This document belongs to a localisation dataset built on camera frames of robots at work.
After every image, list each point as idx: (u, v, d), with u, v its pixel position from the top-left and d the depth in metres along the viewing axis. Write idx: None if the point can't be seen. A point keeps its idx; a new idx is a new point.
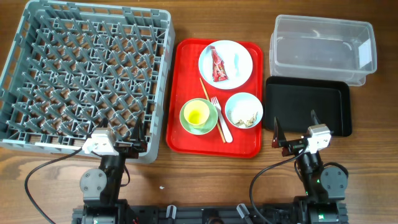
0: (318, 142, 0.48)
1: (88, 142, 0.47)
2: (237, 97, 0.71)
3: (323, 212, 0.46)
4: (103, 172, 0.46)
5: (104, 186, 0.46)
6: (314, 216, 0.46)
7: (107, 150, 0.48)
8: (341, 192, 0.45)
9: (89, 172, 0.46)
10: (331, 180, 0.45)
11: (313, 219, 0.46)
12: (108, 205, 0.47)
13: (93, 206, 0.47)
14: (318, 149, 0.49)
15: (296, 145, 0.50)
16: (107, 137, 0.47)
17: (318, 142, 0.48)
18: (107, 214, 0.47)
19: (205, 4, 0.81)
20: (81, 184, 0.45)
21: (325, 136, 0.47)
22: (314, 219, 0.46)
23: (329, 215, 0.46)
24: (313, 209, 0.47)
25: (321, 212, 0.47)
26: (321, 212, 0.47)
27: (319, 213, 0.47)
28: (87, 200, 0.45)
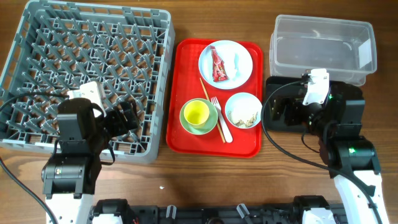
0: (319, 78, 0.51)
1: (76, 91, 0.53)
2: (237, 97, 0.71)
3: (351, 144, 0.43)
4: (86, 99, 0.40)
5: (84, 111, 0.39)
6: (344, 151, 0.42)
7: (93, 98, 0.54)
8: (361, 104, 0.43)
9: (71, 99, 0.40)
10: (343, 90, 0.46)
11: (344, 154, 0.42)
12: (83, 145, 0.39)
13: (65, 148, 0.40)
14: (320, 88, 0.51)
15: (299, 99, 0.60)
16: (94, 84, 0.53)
17: (319, 79, 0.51)
18: (73, 162, 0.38)
19: (205, 4, 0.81)
20: (58, 106, 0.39)
21: (324, 72, 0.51)
22: (344, 154, 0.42)
23: (361, 148, 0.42)
24: (341, 142, 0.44)
25: (352, 146, 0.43)
26: (351, 145, 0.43)
27: (350, 147, 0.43)
28: (61, 122, 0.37)
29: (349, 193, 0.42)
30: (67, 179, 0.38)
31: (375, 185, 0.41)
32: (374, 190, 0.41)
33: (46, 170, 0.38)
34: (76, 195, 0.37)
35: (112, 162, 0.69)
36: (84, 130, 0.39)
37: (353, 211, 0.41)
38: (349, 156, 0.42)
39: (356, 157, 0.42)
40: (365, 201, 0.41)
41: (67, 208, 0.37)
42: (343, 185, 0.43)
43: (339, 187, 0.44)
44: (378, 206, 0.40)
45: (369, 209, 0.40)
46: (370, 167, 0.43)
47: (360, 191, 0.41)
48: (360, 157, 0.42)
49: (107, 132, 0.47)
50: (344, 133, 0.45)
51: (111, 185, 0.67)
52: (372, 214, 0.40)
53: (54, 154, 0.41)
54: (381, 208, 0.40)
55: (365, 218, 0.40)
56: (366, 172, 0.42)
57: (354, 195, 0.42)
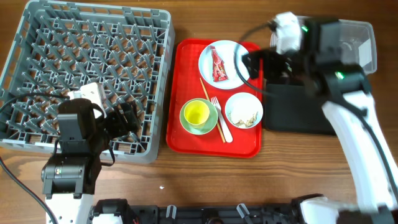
0: (289, 21, 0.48)
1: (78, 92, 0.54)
2: (237, 96, 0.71)
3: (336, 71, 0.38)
4: (87, 99, 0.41)
5: (84, 111, 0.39)
6: (332, 78, 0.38)
7: (92, 98, 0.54)
8: (336, 23, 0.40)
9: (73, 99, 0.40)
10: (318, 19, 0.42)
11: (331, 81, 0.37)
12: (83, 145, 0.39)
13: (66, 149, 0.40)
14: (291, 27, 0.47)
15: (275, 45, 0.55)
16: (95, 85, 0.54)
17: (290, 22, 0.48)
18: (73, 163, 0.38)
19: (205, 4, 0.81)
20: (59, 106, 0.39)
21: (291, 16, 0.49)
22: (331, 81, 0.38)
23: (349, 71, 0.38)
24: (326, 71, 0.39)
25: (338, 71, 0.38)
26: (338, 71, 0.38)
27: (337, 72, 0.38)
28: (61, 121, 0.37)
29: (343, 120, 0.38)
30: (67, 179, 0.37)
31: (367, 107, 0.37)
32: (367, 114, 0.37)
33: (46, 170, 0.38)
34: (76, 195, 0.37)
35: (112, 163, 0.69)
36: (84, 130, 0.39)
37: (350, 140, 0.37)
38: (338, 81, 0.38)
39: (344, 83, 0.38)
40: (360, 126, 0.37)
41: (67, 208, 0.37)
42: (335, 115, 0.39)
43: (331, 118, 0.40)
44: (373, 129, 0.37)
45: (364, 132, 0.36)
46: (361, 88, 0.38)
47: (353, 116, 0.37)
48: (349, 81, 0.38)
49: (107, 133, 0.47)
50: (325, 63, 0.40)
51: (111, 185, 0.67)
52: (369, 139, 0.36)
53: (54, 154, 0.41)
54: (377, 130, 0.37)
55: (364, 146, 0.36)
56: (357, 94, 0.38)
57: (347, 121, 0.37)
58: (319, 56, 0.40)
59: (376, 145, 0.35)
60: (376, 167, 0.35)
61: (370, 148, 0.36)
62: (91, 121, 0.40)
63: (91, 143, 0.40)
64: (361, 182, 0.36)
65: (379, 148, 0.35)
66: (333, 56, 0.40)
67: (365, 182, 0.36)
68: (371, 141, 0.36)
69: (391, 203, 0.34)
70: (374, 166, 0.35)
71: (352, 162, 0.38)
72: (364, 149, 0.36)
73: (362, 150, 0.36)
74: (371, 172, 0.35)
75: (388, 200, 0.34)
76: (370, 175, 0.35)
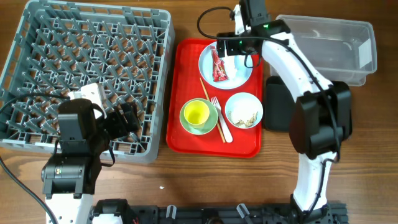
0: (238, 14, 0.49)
1: (78, 93, 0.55)
2: (237, 97, 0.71)
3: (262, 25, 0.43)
4: (87, 99, 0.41)
5: (85, 111, 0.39)
6: (262, 29, 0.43)
7: (93, 99, 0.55)
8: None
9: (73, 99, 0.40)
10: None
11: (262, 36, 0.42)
12: (83, 145, 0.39)
13: (66, 149, 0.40)
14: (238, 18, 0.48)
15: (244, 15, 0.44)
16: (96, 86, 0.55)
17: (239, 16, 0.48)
18: (73, 163, 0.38)
19: (205, 4, 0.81)
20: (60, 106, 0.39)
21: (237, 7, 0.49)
22: (263, 35, 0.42)
23: (273, 22, 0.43)
24: (258, 30, 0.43)
25: (265, 24, 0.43)
26: (264, 23, 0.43)
27: (263, 23, 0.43)
28: (62, 121, 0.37)
29: (271, 50, 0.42)
30: (67, 179, 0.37)
31: (288, 38, 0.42)
32: (290, 41, 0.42)
33: (46, 170, 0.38)
34: (76, 195, 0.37)
35: (112, 164, 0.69)
36: (85, 130, 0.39)
37: (278, 62, 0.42)
38: (263, 30, 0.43)
39: (271, 32, 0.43)
40: (284, 50, 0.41)
41: (68, 208, 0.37)
42: (268, 52, 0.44)
43: (266, 55, 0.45)
44: (295, 50, 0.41)
45: (288, 53, 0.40)
46: (284, 30, 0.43)
47: (279, 45, 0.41)
48: (272, 30, 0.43)
49: (107, 134, 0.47)
50: (258, 26, 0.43)
51: (111, 185, 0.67)
52: (292, 56, 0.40)
53: (54, 154, 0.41)
54: (298, 50, 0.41)
55: (288, 60, 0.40)
56: (282, 33, 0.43)
57: (275, 50, 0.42)
58: (252, 21, 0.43)
59: (299, 60, 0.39)
60: (298, 70, 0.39)
61: (293, 60, 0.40)
62: (91, 121, 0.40)
63: (91, 143, 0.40)
64: (295, 91, 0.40)
65: (299, 60, 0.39)
66: (262, 21, 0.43)
67: (293, 85, 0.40)
68: (294, 56, 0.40)
69: (313, 90, 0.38)
70: (297, 70, 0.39)
71: (285, 78, 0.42)
72: (288, 63, 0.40)
73: (288, 65, 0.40)
74: (295, 73, 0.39)
75: (311, 89, 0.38)
76: (296, 76, 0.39)
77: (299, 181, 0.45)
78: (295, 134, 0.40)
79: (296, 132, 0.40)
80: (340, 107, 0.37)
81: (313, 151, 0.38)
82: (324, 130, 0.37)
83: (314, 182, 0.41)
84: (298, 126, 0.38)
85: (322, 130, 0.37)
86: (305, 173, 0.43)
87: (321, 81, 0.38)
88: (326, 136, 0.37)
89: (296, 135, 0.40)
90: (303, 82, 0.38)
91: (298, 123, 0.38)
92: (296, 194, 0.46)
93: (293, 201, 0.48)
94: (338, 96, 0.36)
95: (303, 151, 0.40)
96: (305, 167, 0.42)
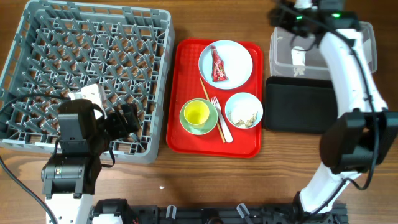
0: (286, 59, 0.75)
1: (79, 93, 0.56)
2: (237, 96, 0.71)
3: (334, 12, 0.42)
4: (87, 99, 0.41)
5: (85, 111, 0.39)
6: (328, 16, 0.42)
7: (94, 100, 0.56)
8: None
9: (73, 99, 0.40)
10: None
11: (326, 19, 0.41)
12: (83, 146, 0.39)
13: (66, 150, 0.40)
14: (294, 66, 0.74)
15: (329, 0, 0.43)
16: (96, 86, 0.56)
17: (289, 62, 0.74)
18: (73, 163, 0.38)
19: (204, 4, 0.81)
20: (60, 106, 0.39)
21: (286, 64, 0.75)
22: (328, 20, 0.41)
23: (344, 14, 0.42)
24: (327, 16, 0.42)
25: (336, 12, 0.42)
26: (334, 12, 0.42)
27: (333, 13, 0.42)
28: (62, 121, 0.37)
29: (333, 46, 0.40)
30: (66, 180, 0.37)
31: (356, 38, 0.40)
32: (356, 42, 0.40)
33: (46, 170, 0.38)
34: (76, 195, 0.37)
35: (112, 165, 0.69)
36: (85, 130, 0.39)
37: (337, 64, 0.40)
38: (330, 20, 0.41)
39: (339, 22, 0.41)
40: (346, 51, 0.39)
41: (67, 208, 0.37)
42: (328, 45, 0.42)
43: (324, 48, 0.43)
44: (359, 54, 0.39)
45: (349, 56, 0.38)
46: (353, 27, 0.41)
47: (342, 43, 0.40)
48: (341, 22, 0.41)
49: (107, 134, 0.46)
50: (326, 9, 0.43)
51: (111, 185, 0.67)
52: (353, 60, 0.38)
53: (54, 154, 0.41)
54: (362, 57, 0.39)
55: (349, 63, 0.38)
56: (349, 29, 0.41)
57: (337, 47, 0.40)
58: (322, 3, 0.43)
59: (359, 66, 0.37)
60: (356, 81, 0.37)
61: (353, 66, 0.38)
62: (92, 121, 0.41)
63: (91, 144, 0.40)
64: (346, 96, 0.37)
65: (359, 65, 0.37)
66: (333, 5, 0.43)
67: (346, 96, 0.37)
68: (355, 62, 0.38)
69: (365, 109, 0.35)
70: (354, 77, 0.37)
71: (339, 88, 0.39)
72: (348, 67, 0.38)
73: (347, 70, 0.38)
74: (351, 84, 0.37)
75: (363, 107, 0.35)
76: (350, 87, 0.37)
77: (311, 183, 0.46)
78: (326, 146, 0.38)
79: (328, 146, 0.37)
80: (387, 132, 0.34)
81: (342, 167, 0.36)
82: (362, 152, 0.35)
83: (326, 191, 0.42)
84: (333, 140, 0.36)
85: (357, 150, 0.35)
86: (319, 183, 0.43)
87: (376, 102, 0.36)
88: (359, 158, 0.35)
89: (326, 147, 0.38)
90: (356, 94, 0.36)
91: (333, 137, 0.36)
92: (302, 194, 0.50)
93: (297, 200, 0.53)
94: (390, 122, 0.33)
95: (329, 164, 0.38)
96: (321, 181, 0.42)
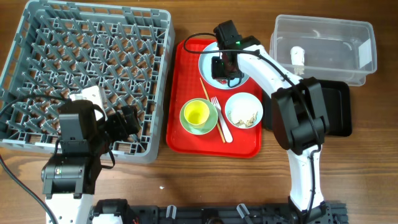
0: (296, 54, 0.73)
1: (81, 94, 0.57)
2: (237, 97, 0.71)
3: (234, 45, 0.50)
4: (87, 100, 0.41)
5: (85, 111, 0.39)
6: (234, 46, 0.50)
7: (96, 100, 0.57)
8: (231, 23, 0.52)
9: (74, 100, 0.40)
10: (227, 30, 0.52)
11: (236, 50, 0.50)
12: (83, 145, 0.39)
13: (66, 150, 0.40)
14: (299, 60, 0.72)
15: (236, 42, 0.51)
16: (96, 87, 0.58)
17: (296, 54, 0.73)
18: (73, 163, 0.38)
19: (204, 4, 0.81)
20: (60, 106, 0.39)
21: (295, 58, 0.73)
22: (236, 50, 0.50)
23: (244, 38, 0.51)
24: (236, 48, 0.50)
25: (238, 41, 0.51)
26: (236, 40, 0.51)
27: (236, 42, 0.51)
28: (63, 121, 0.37)
29: (245, 60, 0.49)
30: (67, 179, 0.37)
31: (259, 49, 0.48)
32: (260, 51, 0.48)
33: (46, 170, 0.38)
34: (76, 196, 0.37)
35: (112, 166, 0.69)
36: (85, 130, 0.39)
37: (254, 70, 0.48)
38: (238, 47, 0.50)
39: (243, 46, 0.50)
40: (256, 58, 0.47)
41: (68, 208, 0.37)
42: (242, 62, 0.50)
43: (241, 65, 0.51)
44: (265, 56, 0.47)
45: (259, 60, 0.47)
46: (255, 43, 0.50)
47: (251, 55, 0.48)
48: (244, 45, 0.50)
49: (108, 135, 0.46)
50: (232, 45, 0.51)
51: (111, 185, 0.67)
52: (262, 63, 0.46)
53: (54, 154, 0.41)
54: (268, 57, 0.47)
55: (260, 66, 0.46)
56: (254, 46, 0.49)
57: (248, 59, 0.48)
58: (226, 42, 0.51)
59: (268, 63, 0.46)
60: (271, 73, 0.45)
61: (264, 65, 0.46)
62: (92, 121, 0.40)
63: (91, 144, 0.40)
64: (270, 88, 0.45)
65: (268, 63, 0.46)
66: (235, 40, 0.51)
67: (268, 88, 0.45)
68: (265, 63, 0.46)
69: (285, 85, 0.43)
70: (268, 73, 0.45)
71: (262, 84, 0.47)
72: (261, 68, 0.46)
73: (261, 71, 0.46)
74: (268, 76, 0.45)
75: (283, 86, 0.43)
76: (268, 78, 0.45)
77: (293, 182, 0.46)
78: (278, 133, 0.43)
79: (279, 132, 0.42)
80: (313, 100, 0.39)
81: (296, 145, 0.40)
82: (304, 124, 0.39)
83: (306, 178, 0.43)
84: (279, 122, 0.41)
85: (301, 122, 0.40)
86: (296, 172, 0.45)
87: (292, 78, 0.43)
88: (306, 131, 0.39)
89: (279, 133, 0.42)
90: (275, 81, 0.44)
91: (278, 119, 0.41)
92: (293, 195, 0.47)
93: (291, 203, 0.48)
94: (310, 91, 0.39)
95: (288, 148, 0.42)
96: (296, 166, 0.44)
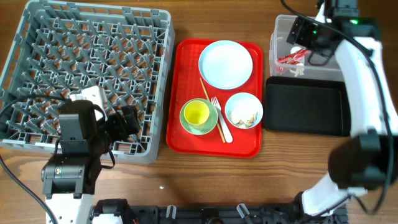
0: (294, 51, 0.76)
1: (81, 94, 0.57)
2: (237, 97, 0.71)
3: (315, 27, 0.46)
4: (87, 101, 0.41)
5: (85, 112, 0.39)
6: (345, 22, 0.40)
7: (96, 100, 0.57)
8: None
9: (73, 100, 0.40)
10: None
11: (342, 25, 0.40)
12: (83, 146, 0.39)
13: (66, 150, 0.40)
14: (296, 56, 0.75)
15: (337, 13, 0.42)
16: (96, 87, 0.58)
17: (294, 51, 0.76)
18: (73, 163, 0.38)
19: (204, 4, 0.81)
20: (60, 106, 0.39)
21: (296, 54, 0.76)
22: (344, 25, 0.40)
23: (363, 20, 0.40)
24: (346, 21, 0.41)
25: (354, 18, 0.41)
26: (352, 18, 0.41)
27: (351, 19, 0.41)
28: (63, 121, 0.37)
29: (351, 56, 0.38)
30: (67, 180, 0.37)
31: (374, 49, 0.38)
32: (375, 53, 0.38)
33: (46, 171, 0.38)
34: (76, 195, 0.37)
35: (112, 166, 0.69)
36: (85, 130, 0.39)
37: (355, 78, 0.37)
38: (347, 28, 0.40)
39: (356, 29, 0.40)
40: (364, 62, 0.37)
41: (67, 208, 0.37)
42: (344, 51, 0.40)
43: (342, 56, 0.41)
44: (377, 68, 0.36)
45: (367, 70, 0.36)
46: (371, 35, 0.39)
47: (360, 53, 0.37)
48: (359, 30, 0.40)
49: (108, 135, 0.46)
50: (340, 17, 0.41)
51: (111, 185, 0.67)
52: (370, 73, 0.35)
53: (54, 154, 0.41)
54: (380, 69, 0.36)
55: (366, 79, 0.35)
56: (367, 39, 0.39)
57: (354, 58, 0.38)
58: (336, 10, 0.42)
59: (377, 79, 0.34)
60: (373, 99, 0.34)
61: (372, 81, 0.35)
62: (92, 122, 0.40)
63: (91, 144, 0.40)
64: (359, 109, 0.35)
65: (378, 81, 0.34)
66: (348, 12, 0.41)
67: (360, 112, 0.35)
68: (373, 77, 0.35)
69: (380, 129, 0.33)
70: (370, 93, 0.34)
71: (353, 99, 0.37)
72: (366, 82, 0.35)
73: (364, 85, 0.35)
74: (368, 100, 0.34)
75: (378, 127, 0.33)
76: (367, 102, 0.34)
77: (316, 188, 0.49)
78: (339, 162, 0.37)
79: (341, 162, 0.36)
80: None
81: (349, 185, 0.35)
82: (373, 175, 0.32)
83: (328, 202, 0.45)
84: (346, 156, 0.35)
85: (369, 171, 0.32)
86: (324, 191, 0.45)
87: (392, 121, 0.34)
88: (370, 181, 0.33)
89: (339, 161, 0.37)
90: (371, 112, 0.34)
91: (348, 152, 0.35)
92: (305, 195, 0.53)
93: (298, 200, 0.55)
94: None
95: (338, 181, 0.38)
96: (327, 191, 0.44)
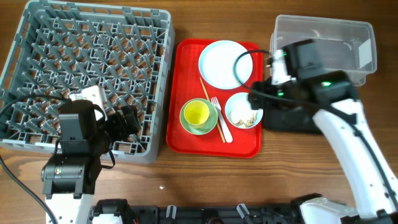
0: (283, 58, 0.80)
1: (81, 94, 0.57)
2: (237, 97, 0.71)
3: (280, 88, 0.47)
4: (87, 101, 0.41)
5: (85, 112, 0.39)
6: (318, 86, 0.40)
7: (96, 100, 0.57)
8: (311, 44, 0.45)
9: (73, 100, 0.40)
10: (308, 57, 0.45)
11: (317, 89, 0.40)
12: (83, 145, 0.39)
13: (66, 150, 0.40)
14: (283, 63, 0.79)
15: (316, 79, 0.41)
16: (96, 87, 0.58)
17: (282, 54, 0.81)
18: (73, 163, 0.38)
19: (204, 4, 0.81)
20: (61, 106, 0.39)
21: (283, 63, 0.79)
22: (318, 90, 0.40)
23: (335, 80, 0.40)
24: (317, 83, 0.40)
25: (325, 79, 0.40)
26: (324, 80, 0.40)
27: (323, 81, 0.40)
28: (63, 121, 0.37)
29: (333, 126, 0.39)
30: (67, 179, 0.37)
31: (356, 113, 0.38)
32: (358, 117, 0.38)
33: (46, 171, 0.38)
34: (76, 195, 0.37)
35: (112, 165, 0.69)
36: (85, 130, 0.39)
37: (342, 147, 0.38)
38: (324, 91, 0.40)
39: (331, 90, 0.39)
40: (350, 131, 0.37)
41: (68, 208, 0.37)
42: (326, 121, 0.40)
43: (320, 124, 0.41)
44: (364, 134, 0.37)
45: (356, 138, 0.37)
46: (349, 96, 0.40)
47: (343, 123, 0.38)
48: (334, 92, 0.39)
49: (108, 135, 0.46)
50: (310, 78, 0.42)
51: (111, 185, 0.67)
52: (359, 143, 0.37)
53: (54, 154, 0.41)
54: (368, 134, 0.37)
55: (356, 150, 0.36)
56: (344, 102, 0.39)
57: (338, 128, 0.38)
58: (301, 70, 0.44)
59: (368, 149, 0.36)
60: (370, 173, 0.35)
61: (364, 152, 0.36)
62: (92, 122, 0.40)
63: (90, 144, 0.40)
64: (357, 182, 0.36)
65: (369, 150, 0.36)
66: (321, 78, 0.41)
67: (362, 191, 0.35)
68: (364, 146, 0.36)
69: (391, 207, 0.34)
70: (366, 167, 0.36)
71: (348, 172, 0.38)
72: (356, 154, 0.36)
73: (357, 159, 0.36)
74: (365, 177, 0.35)
75: (386, 205, 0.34)
76: (366, 180, 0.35)
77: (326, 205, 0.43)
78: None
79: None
80: None
81: None
82: None
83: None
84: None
85: None
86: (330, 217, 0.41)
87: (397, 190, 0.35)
88: None
89: None
90: (374, 190, 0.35)
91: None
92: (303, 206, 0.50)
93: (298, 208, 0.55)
94: None
95: None
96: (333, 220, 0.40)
